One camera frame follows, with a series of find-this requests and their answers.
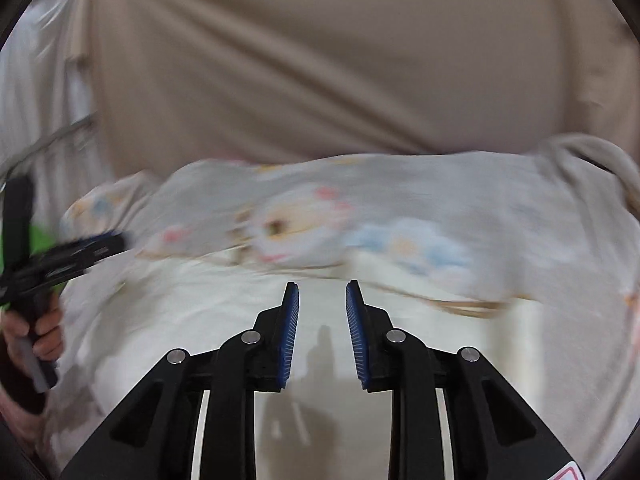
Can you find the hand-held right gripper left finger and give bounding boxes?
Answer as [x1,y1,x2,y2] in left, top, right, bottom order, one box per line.
[60,281,301,480]

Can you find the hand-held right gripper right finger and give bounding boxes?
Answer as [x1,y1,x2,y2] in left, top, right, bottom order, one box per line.
[345,280,580,480]

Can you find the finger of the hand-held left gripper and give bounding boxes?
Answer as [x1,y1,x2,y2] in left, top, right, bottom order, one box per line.
[62,231,127,275]

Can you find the cream quilted jacket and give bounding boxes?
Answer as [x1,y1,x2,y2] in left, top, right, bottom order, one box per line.
[45,252,566,480]

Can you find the person's left hand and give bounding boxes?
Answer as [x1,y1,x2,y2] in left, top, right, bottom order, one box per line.
[4,302,66,363]

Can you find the green object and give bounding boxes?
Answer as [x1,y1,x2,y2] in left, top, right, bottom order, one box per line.
[0,222,68,311]

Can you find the silver curtain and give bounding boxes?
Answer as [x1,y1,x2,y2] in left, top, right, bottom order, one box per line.
[0,0,116,201]

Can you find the printed fleece blanket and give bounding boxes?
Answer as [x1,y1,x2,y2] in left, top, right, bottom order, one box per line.
[60,132,640,411]

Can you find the beige curtain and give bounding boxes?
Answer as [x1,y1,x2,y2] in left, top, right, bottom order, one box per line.
[85,0,640,181]

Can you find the grey fleece blanket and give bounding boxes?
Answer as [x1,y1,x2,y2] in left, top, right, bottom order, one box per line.
[537,132,640,221]

